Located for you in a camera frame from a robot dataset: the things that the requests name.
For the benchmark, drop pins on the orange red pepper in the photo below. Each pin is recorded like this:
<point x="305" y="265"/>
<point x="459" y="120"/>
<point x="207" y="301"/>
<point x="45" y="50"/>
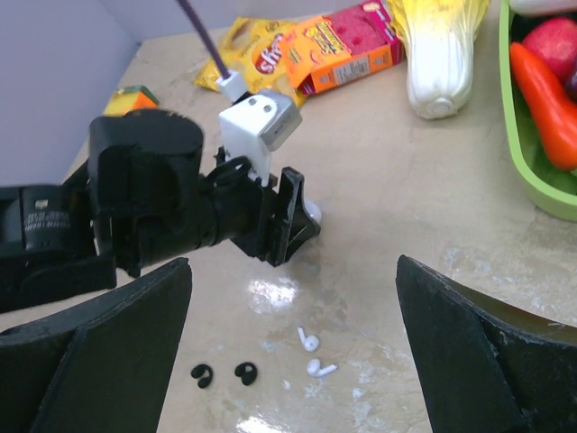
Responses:
<point x="553" y="112"/>

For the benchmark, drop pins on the green plastic basket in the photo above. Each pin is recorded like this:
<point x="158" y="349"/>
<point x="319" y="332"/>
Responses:
<point x="549" y="189"/>

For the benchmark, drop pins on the orange pink snack box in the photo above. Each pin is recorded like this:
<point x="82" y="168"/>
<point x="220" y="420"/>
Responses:
<point x="329" y="51"/>

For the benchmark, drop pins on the red apple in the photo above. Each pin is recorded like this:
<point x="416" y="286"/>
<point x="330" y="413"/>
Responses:
<point x="554" y="42"/>

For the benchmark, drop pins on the white earbud charging case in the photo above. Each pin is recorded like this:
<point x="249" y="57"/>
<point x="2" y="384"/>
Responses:
<point x="313" y="210"/>

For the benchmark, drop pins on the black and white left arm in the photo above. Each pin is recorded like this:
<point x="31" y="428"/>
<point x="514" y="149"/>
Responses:
<point x="139" y="199"/>

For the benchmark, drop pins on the yellow white napa cabbage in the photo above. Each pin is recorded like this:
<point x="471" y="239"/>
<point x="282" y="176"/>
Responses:
<point x="438" y="37"/>

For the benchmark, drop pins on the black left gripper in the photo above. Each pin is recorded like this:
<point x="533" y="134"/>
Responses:
<point x="244" y="209"/>

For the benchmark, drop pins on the black ear hook right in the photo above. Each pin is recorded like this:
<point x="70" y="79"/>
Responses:
<point x="247" y="372"/>

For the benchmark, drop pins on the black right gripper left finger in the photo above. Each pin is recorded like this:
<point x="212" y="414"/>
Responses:
<point x="103" y="365"/>

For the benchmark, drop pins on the orange yellow sponge pack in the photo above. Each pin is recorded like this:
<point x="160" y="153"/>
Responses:
<point x="127" y="99"/>

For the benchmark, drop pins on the white earbud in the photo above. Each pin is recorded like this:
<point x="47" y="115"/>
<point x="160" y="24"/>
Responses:
<point x="309" y="342"/>
<point x="316" y="370"/>

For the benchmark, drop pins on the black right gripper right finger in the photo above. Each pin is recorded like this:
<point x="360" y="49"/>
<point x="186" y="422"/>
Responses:
<point x="483" y="364"/>

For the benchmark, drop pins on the black ear hook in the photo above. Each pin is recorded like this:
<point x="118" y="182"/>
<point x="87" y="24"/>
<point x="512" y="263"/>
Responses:
<point x="247" y="372"/>
<point x="203" y="374"/>

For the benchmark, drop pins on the black ear hook left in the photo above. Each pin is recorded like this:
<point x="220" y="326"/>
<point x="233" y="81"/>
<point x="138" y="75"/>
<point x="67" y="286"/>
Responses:
<point x="203" y="374"/>

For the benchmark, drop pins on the yellow chips bag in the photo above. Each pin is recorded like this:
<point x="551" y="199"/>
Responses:
<point x="251" y="47"/>

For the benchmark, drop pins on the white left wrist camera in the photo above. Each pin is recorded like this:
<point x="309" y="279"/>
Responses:
<point x="255" y="126"/>

